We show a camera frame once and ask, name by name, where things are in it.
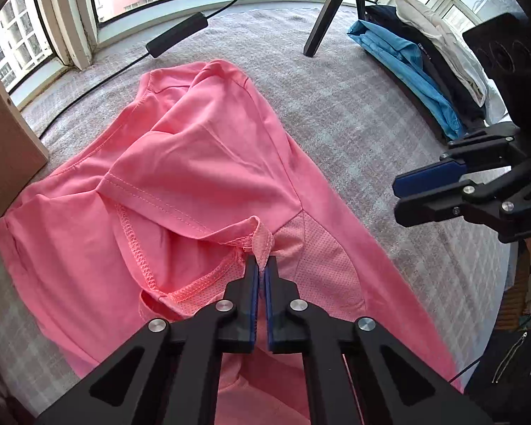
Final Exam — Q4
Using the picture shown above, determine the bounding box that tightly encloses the black tripod stand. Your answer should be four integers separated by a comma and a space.
303, 0, 369, 58

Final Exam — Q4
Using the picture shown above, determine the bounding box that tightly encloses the white window frame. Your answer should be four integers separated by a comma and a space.
0, 0, 528, 103

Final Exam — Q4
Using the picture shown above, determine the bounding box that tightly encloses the person's black jacket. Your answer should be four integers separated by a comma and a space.
464, 327, 531, 425

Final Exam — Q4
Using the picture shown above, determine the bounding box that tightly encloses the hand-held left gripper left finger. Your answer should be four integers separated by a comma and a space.
33, 254, 261, 425

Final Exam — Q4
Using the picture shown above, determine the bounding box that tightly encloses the pink t-shirt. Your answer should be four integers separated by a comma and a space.
0, 58, 463, 425

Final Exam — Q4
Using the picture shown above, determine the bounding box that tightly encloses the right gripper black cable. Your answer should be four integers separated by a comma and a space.
446, 358, 484, 384

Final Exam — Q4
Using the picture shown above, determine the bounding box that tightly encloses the folded dark navy garment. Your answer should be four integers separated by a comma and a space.
365, 4, 488, 130

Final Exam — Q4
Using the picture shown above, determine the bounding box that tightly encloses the large wooden board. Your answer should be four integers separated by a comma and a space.
0, 55, 50, 242

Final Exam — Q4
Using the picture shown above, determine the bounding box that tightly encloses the pink plaid bed sheet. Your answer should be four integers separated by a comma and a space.
0, 2, 515, 425

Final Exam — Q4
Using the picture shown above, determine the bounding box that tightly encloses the black inline power adapter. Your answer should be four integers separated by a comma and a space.
145, 12, 210, 58

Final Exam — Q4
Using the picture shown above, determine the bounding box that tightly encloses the folded white garment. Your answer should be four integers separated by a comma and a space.
391, 0, 506, 121

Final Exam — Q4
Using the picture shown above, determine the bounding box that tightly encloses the black power cable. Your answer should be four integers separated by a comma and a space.
35, 0, 307, 141

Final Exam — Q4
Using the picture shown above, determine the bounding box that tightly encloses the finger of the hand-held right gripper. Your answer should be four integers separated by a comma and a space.
392, 123, 531, 198
394, 170, 519, 227

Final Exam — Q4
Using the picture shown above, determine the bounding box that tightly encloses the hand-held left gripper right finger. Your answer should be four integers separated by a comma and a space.
264, 255, 492, 425

